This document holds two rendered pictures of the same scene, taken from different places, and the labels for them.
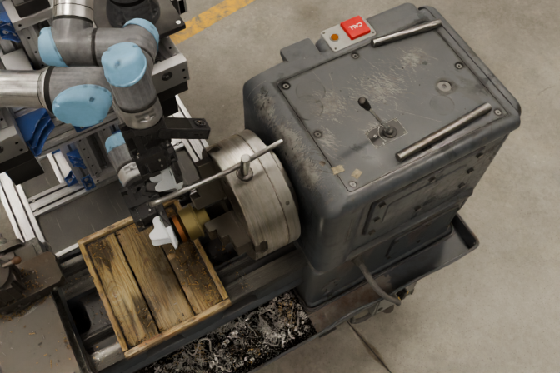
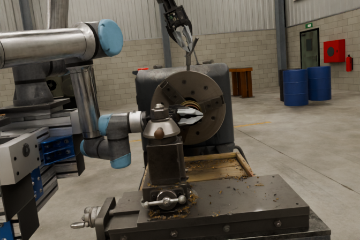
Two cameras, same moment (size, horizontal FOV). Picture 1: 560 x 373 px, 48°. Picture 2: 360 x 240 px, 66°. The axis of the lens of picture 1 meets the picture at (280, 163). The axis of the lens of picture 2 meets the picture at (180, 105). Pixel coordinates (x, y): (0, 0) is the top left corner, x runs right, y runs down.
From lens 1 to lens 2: 1.70 m
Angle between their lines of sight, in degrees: 68
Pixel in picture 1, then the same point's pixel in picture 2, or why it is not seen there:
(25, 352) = (239, 197)
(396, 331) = not seen: outside the picture
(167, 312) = (231, 172)
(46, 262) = not seen: hidden behind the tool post
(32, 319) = (204, 192)
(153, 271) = (195, 175)
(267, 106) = (157, 71)
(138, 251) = not seen: hidden behind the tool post
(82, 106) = (115, 28)
